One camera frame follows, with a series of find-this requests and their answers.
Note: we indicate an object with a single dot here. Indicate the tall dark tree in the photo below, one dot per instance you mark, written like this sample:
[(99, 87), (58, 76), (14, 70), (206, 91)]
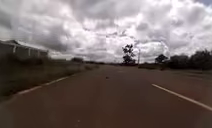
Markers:
[(128, 55)]

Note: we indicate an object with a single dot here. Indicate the small distant building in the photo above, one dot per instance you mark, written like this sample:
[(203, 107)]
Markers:
[(77, 59)]

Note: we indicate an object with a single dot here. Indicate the pole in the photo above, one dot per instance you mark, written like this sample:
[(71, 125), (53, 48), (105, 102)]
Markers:
[(138, 56)]

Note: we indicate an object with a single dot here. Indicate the dark asphalt road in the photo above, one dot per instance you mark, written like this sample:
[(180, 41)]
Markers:
[(104, 100)]

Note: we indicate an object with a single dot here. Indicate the grass strip beside trees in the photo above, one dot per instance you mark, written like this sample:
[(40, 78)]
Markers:
[(154, 66)]

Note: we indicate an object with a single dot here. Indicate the white road edge line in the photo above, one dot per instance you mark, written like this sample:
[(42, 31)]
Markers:
[(42, 85)]

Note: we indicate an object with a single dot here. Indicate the grass verge with bushes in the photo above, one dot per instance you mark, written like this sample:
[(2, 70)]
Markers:
[(27, 75)]

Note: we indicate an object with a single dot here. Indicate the row of dark trees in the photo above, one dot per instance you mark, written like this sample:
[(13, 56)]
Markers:
[(190, 60)]

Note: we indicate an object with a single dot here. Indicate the white dashed centre line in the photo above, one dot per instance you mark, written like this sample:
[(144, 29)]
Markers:
[(184, 97)]

